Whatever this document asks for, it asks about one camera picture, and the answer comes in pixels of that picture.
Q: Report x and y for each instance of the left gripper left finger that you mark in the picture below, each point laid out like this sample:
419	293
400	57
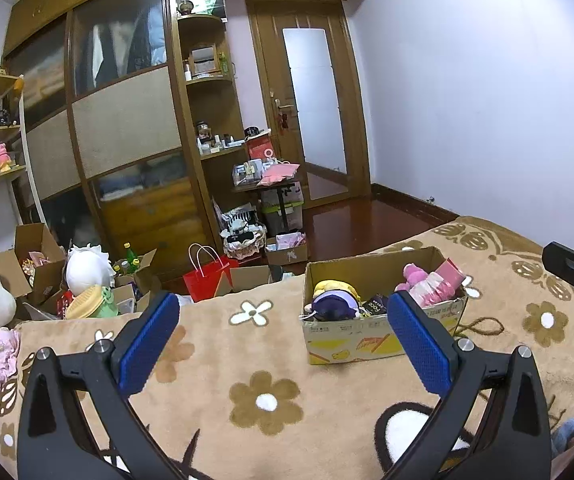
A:
54	439

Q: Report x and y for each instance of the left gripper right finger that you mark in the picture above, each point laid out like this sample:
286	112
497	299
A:
513	437

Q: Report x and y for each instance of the pink plastic pack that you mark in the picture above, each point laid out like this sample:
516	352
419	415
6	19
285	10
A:
440	285

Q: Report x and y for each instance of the magenta plush bear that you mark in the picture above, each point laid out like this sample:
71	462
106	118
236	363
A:
412	275

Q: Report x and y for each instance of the black card holder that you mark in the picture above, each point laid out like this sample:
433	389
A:
374	306

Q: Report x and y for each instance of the purple haired doll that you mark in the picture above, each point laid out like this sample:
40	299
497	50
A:
335	305

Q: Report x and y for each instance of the yellow plush toy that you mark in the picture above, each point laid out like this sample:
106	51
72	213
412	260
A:
329	285

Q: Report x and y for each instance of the green frog yellow basket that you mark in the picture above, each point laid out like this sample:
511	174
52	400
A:
95	302

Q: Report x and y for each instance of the white round plush toy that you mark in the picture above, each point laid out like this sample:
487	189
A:
86	267

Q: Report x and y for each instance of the green glass bottle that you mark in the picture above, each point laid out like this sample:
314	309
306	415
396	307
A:
131	258

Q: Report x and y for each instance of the red paper gift bag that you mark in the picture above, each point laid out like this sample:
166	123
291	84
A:
208	269

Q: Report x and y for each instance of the lace trimmed basket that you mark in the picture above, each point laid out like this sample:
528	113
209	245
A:
242	239

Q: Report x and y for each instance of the small cardboard box on floor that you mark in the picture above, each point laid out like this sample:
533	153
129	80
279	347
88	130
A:
287	249

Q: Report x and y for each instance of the small black side table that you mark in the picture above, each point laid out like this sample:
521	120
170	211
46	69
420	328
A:
281	203

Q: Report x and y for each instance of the wooden door with glass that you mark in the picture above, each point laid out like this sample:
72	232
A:
311	95

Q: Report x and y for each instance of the red box on shelf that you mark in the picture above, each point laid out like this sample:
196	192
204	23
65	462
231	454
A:
260	146

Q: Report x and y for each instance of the large wooden wardrobe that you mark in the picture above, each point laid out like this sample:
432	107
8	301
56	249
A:
111	104

